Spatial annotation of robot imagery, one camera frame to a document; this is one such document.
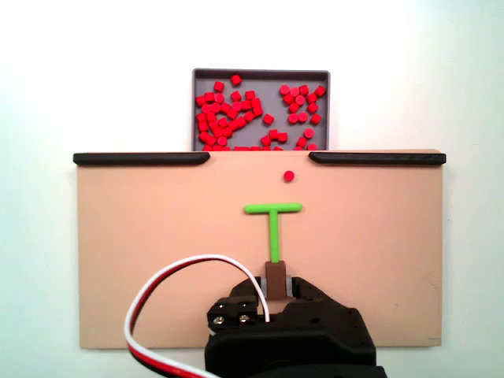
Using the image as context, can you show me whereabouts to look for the peach flat board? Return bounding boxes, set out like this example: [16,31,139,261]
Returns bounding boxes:
[74,148,447,350]

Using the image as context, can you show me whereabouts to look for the grey shallow tray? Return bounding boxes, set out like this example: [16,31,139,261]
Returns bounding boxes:
[191,68,331,152]

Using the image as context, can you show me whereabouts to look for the green T pusher brown block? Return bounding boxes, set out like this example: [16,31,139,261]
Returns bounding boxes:
[243,202,303,301]

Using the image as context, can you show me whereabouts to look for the black foam edge rail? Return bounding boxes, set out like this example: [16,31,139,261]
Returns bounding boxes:
[72,152,211,166]
[309,151,447,166]

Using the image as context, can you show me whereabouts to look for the red white black servo cable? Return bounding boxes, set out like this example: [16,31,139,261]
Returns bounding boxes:
[124,254,272,378]

